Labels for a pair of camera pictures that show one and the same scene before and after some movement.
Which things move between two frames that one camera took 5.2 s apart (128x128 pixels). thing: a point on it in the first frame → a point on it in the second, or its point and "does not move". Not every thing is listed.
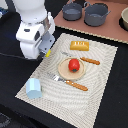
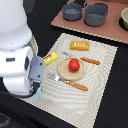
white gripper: [36, 38] → [20, 69]
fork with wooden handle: [56, 77] does not move
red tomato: [73, 65] does not move
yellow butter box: [48, 53] → [50, 58]
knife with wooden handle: [82, 58] does not move
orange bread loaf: [79, 45] does not move
